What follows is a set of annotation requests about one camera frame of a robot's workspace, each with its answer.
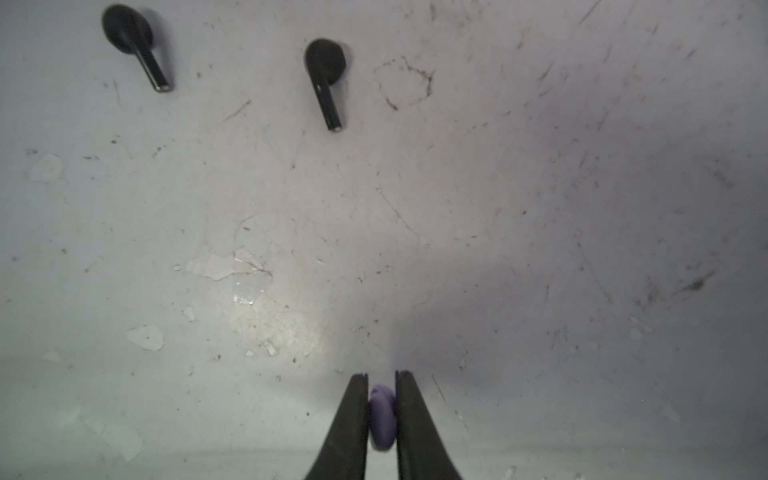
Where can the black earbud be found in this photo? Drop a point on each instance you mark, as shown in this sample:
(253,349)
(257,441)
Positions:
(129,32)
(325,64)

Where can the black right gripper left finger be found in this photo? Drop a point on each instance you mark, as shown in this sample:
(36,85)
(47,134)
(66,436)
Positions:
(343,454)

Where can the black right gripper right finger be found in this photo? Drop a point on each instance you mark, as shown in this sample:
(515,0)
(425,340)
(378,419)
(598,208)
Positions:
(420,450)

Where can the purple earbud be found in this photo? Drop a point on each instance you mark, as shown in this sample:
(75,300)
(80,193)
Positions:
(382,421)

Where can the black earbud right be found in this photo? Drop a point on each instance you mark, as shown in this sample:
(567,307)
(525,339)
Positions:
(325,64)

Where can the black earbud left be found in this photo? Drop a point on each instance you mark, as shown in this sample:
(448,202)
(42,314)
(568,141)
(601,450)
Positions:
(129,32)

